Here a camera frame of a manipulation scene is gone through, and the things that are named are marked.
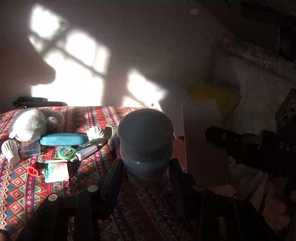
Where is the yellow pillow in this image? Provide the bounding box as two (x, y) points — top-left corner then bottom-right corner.
(190, 81), (242, 118)

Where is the white ribbed LED bulb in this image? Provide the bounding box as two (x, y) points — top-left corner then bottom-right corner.
(1, 140), (21, 166)

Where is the grey plush toy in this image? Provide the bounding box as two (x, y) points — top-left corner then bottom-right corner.
(11, 108), (65, 142)

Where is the patterned tablecloth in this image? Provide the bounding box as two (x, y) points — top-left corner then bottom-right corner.
(0, 106), (232, 241)

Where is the orange cardboard box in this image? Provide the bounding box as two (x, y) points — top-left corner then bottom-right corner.
(172, 98), (234, 197)

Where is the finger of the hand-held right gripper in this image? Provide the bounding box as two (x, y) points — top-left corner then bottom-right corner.
(205, 126), (263, 165)

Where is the clear plastic box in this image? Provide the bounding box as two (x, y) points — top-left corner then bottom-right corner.
(20, 141), (41, 158)

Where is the teal glasses case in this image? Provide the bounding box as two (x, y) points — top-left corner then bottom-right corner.
(40, 133), (89, 146)

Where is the pale pink sofa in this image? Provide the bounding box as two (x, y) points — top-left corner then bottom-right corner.
(213, 0), (296, 139)

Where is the black flat device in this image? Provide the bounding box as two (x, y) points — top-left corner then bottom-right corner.
(13, 97), (68, 107)

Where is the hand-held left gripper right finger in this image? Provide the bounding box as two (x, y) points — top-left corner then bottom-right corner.
(168, 159), (275, 241)

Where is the red plastic clip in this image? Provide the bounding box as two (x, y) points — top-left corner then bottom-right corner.
(27, 166), (40, 177)

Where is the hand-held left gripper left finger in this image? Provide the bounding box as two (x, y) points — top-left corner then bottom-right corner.
(16, 159), (125, 241)

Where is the person's right hand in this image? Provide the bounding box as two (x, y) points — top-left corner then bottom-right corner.
(258, 174), (296, 232)

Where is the pastel soft pack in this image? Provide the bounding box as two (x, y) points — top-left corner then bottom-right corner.
(44, 161), (70, 183)

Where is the small pale cup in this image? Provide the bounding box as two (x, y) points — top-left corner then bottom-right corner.
(105, 123), (119, 144)

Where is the green round tape measure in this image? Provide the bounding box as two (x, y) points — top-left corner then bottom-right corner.
(58, 146), (75, 160)

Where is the silver tubular light bulb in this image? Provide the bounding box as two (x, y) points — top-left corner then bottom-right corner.
(70, 139), (108, 163)

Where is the white round plastic lid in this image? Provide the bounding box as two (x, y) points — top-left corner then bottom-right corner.
(117, 108), (174, 181)

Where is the white ribbed object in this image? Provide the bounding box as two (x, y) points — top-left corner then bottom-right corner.
(87, 126), (107, 139)

